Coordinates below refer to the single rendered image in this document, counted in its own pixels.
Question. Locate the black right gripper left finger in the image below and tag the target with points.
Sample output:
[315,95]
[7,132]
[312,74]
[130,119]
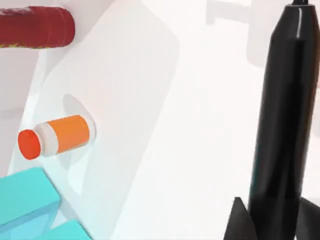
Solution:
[237,222]

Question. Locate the dark red can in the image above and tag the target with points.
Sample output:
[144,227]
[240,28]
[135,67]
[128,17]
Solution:
[37,27]

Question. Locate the light blue rack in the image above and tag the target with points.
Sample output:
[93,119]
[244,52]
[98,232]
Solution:
[22,192]

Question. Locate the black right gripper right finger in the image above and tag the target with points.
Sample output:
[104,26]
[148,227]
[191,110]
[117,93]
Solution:
[311,222]

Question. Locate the orange bottle with red cap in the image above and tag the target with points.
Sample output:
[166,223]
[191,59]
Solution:
[67,133]

